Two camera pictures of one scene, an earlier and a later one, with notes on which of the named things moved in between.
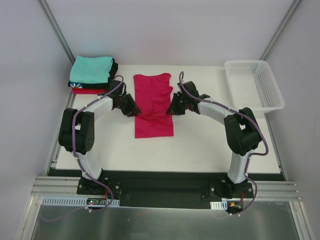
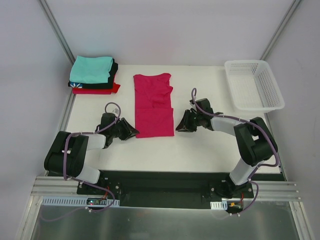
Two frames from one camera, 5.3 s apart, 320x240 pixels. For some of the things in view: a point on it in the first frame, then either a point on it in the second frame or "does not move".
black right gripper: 178,104 -> 190,120
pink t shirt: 153,96 does not move
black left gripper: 128,106 -> 122,129
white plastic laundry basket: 252,85 does not move
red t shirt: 89,91 does not move
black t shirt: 101,85 does not move
